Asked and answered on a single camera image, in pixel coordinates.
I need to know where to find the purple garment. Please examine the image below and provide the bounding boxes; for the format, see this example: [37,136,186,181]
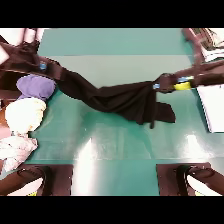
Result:
[15,74,57,102]

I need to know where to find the cream garment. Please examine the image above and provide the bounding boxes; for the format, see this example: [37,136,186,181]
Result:
[4,97,48,135]

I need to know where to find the pale pink garment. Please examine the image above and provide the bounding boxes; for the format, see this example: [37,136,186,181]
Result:
[0,133,39,173]

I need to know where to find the black and white garment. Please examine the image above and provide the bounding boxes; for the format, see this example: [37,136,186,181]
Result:
[199,28,224,63]

